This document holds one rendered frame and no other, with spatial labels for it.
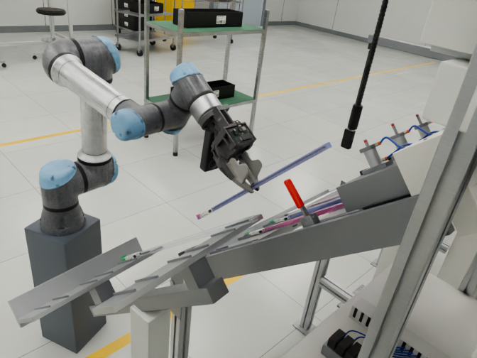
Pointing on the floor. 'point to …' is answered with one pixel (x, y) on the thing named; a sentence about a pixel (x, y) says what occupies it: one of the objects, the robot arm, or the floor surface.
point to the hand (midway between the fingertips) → (250, 188)
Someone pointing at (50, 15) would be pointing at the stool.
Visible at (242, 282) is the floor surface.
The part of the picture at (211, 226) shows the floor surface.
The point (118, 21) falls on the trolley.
